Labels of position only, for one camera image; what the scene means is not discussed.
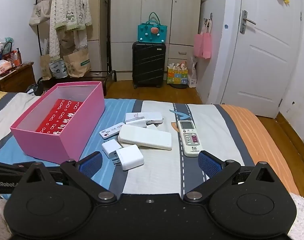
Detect beige wardrobe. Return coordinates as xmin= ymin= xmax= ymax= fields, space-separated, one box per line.
xmin=87 ymin=0 xmax=203 ymax=82

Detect small white remote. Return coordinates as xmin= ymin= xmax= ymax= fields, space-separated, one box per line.
xmin=99 ymin=122 xmax=124 ymax=140

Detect white paper slip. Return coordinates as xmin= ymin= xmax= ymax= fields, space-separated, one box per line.
xmin=113 ymin=145 xmax=145 ymax=172

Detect red box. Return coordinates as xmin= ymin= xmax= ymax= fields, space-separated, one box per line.
xmin=1 ymin=50 xmax=17 ymax=62

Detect white device with red mark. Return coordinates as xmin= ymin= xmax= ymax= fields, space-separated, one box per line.
xmin=125 ymin=112 xmax=164 ymax=125

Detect white door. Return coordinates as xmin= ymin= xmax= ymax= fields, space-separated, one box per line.
xmin=221 ymin=0 xmax=304 ymax=119

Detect wooden nightstand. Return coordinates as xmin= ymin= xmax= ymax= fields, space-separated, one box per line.
xmin=0 ymin=61 xmax=37 ymax=93

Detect wall hook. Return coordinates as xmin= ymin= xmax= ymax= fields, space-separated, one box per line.
xmin=204 ymin=12 xmax=213 ymax=29

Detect black clothes rack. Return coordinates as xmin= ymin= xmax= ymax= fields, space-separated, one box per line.
xmin=34 ymin=0 xmax=117 ymax=97

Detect grey printed plastic bag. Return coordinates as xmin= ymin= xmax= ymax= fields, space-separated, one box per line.
xmin=48 ymin=59 xmax=68 ymax=78

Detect black suitcase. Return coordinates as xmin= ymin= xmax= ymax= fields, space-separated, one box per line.
xmin=131 ymin=41 xmax=167 ymax=90

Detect red printed flat case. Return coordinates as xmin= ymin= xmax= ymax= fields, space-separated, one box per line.
xmin=35 ymin=99 xmax=83 ymax=136

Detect dark bag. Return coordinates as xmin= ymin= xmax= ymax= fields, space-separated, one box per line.
xmin=25 ymin=77 xmax=51 ymax=96

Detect striped bed sheet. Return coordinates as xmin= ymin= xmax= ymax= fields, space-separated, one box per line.
xmin=0 ymin=91 xmax=304 ymax=205

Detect pink paper bag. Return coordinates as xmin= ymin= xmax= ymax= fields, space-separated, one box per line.
xmin=193 ymin=26 xmax=213 ymax=60

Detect large brown paper bag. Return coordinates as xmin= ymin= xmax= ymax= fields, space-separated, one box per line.
xmin=63 ymin=48 xmax=92 ymax=78

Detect pink cardboard box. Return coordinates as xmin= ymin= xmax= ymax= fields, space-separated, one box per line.
xmin=10 ymin=81 xmax=106 ymax=165

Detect colourful tissue box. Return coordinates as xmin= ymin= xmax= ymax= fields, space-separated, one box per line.
xmin=166 ymin=60 xmax=188 ymax=85

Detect silver door handle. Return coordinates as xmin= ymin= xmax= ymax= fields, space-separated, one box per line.
xmin=240 ymin=10 xmax=257 ymax=34

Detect white fluffy cloth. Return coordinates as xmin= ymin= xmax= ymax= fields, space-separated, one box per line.
xmin=0 ymin=192 xmax=304 ymax=233

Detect white fleece cardigan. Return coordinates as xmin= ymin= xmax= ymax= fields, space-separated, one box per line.
xmin=49 ymin=0 xmax=93 ymax=62

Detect white plastic bag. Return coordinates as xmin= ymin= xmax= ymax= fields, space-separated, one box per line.
xmin=188 ymin=56 xmax=199 ymax=88

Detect white remote purple buttons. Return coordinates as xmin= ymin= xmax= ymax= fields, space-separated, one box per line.
xmin=177 ymin=120 xmax=203 ymax=158

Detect orange bottle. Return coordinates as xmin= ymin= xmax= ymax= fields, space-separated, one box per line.
xmin=13 ymin=48 xmax=23 ymax=67

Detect white power bank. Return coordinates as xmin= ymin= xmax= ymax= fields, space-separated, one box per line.
xmin=117 ymin=124 xmax=173 ymax=151

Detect small white charger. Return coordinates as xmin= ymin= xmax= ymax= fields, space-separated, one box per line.
xmin=102 ymin=139 xmax=123 ymax=159

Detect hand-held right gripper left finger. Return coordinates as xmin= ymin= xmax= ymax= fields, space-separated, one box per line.
xmin=22 ymin=151 xmax=117 ymax=203

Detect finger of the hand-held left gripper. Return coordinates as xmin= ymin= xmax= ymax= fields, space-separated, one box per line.
xmin=0 ymin=160 xmax=35 ymax=174

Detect small brown paper bag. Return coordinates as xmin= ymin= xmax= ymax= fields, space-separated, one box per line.
xmin=39 ymin=54 xmax=53 ymax=81

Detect teal tote bag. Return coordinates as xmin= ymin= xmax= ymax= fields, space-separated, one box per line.
xmin=137 ymin=12 xmax=168 ymax=43

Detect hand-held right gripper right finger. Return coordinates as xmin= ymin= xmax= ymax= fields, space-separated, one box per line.
xmin=183 ymin=150 xmax=277 ymax=203

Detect canvas tote bag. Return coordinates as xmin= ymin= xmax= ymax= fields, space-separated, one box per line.
xmin=29 ymin=0 xmax=53 ymax=27

